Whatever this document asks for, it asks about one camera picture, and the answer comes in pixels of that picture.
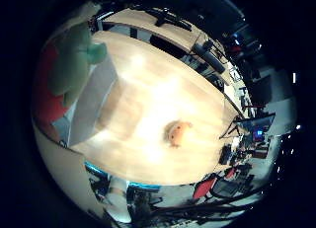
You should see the black office chair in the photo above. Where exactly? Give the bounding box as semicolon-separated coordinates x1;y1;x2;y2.
210;178;245;200

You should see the orange plush toy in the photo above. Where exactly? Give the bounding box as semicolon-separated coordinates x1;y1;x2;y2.
163;119;194;149

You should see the long black device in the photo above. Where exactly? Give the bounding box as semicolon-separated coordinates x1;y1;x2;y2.
192;42;227;75

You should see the black monitor stand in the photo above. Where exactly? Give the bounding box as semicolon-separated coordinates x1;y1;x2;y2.
218;119;242;141

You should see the black device on desk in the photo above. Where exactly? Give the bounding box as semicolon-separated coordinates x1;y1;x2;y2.
218;144;233;166

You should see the metal table frame rail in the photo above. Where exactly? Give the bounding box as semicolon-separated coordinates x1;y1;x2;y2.
84;160;162;193

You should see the small red office chair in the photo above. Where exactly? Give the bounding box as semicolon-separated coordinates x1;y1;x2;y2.
224;167;237;181

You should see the computer monitor with blue screen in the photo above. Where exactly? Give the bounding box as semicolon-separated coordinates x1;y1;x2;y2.
234;113;277;134

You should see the wooden background desk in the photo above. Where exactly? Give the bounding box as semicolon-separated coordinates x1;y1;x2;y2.
102;7;240;89

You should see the grey mesh container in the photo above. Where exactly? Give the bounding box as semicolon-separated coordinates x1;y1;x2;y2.
52;56;120;149

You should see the thick black cable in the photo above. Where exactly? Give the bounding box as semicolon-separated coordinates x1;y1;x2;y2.
149;188;265;213

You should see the red strawberry plush toy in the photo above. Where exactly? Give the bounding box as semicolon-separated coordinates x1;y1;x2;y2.
32;22;109;144

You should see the large red office chair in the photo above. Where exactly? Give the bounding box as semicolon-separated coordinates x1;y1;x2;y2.
192;177;218;201

